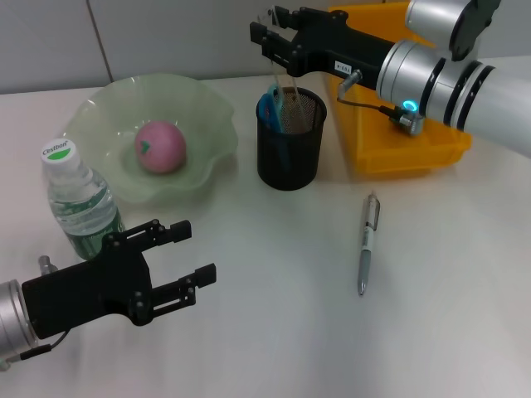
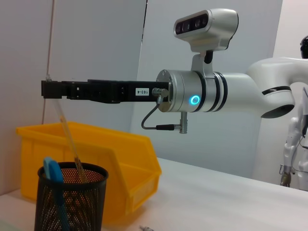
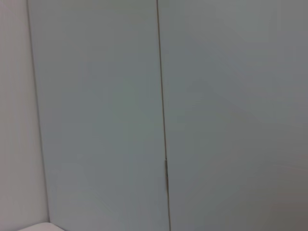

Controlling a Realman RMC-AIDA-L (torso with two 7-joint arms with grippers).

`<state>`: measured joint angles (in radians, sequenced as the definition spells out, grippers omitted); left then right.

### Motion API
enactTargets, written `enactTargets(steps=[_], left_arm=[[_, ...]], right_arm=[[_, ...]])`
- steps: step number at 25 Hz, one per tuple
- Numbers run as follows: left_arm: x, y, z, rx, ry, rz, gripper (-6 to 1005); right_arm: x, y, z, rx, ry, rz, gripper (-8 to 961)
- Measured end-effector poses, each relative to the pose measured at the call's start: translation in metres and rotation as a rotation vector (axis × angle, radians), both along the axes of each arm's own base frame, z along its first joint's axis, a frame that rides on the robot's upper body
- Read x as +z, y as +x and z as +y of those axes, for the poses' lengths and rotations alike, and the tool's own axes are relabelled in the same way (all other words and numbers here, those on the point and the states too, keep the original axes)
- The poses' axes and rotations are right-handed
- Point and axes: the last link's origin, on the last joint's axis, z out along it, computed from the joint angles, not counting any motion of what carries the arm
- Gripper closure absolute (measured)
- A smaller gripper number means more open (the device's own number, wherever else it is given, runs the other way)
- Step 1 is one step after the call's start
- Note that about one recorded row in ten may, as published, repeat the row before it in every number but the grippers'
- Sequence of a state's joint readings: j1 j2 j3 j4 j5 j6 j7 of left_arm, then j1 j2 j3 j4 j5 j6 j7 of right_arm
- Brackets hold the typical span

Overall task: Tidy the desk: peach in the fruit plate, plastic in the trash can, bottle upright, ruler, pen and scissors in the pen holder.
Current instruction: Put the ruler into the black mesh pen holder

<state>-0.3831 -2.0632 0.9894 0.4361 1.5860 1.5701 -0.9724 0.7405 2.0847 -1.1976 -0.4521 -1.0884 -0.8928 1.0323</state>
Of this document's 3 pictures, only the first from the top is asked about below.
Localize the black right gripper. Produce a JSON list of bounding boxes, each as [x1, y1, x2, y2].
[[250, 6, 395, 89]]

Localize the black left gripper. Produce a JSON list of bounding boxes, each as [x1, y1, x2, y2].
[[21, 219, 217, 339]]

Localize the clear plastic ruler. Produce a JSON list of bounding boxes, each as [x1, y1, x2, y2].
[[256, 6, 316, 133]]

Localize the blue scissors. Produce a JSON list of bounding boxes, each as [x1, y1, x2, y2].
[[256, 85, 291, 167]]

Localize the pink peach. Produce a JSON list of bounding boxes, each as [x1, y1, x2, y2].
[[134, 120, 188, 175]]

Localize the clear water bottle green label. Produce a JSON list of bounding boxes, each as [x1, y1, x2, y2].
[[41, 138, 125, 262]]

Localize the silver pen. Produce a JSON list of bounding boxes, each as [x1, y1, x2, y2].
[[357, 191, 382, 296]]

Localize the green glass fruit plate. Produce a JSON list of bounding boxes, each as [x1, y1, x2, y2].
[[61, 73, 240, 204]]

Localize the black mesh pen holder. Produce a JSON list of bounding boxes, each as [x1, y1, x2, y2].
[[256, 86, 328, 192]]

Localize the yellow plastic bin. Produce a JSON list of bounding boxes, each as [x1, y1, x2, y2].
[[327, 2, 473, 175]]

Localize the left gripper cable with plug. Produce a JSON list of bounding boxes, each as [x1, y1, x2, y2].
[[0, 255, 67, 364]]

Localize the gripper cable with plug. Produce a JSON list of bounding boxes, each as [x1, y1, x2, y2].
[[338, 68, 425, 136], [0, 255, 67, 364]]

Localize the right gripper cable with plug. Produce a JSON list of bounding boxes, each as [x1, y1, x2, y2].
[[338, 68, 425, 136]]

